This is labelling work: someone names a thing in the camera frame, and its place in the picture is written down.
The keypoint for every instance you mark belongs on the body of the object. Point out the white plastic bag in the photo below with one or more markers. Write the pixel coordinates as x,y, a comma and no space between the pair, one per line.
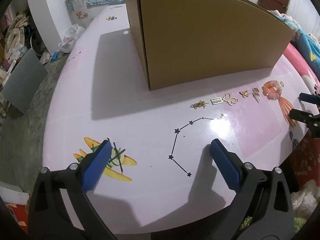
70,38

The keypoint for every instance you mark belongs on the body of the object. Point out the gold ring earring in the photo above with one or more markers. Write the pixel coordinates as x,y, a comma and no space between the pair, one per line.
256,94

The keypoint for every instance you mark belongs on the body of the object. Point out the gold butterfly outline pendant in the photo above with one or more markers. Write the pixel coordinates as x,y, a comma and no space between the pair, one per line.
229,99

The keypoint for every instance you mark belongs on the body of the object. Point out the grey board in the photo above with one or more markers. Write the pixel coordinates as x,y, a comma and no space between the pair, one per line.
24,81

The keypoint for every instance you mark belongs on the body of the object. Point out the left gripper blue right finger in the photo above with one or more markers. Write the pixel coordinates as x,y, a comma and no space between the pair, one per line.
261,208

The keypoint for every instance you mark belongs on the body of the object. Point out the pile of clothes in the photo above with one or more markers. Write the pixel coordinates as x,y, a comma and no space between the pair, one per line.
13,42

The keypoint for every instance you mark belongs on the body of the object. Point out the small gold butterfly charm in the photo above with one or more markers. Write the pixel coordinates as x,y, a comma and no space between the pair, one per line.
245,93

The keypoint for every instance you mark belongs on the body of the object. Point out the brown cardboard box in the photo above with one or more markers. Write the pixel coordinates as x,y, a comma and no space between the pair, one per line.
181,41

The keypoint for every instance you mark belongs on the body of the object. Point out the silver abacus charm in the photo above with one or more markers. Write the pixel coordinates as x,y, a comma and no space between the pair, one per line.
217,100

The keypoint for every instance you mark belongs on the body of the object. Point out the gold chain charm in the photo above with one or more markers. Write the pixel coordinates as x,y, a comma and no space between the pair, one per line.
200,104

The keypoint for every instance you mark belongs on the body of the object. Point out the pink floral blanket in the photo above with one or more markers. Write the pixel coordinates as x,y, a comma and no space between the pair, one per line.
303,53

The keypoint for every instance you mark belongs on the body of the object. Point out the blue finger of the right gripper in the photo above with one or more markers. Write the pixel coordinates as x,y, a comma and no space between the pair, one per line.
313,99
312,121

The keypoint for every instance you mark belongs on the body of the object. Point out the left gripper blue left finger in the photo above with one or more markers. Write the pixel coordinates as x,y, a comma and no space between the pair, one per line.
48,217

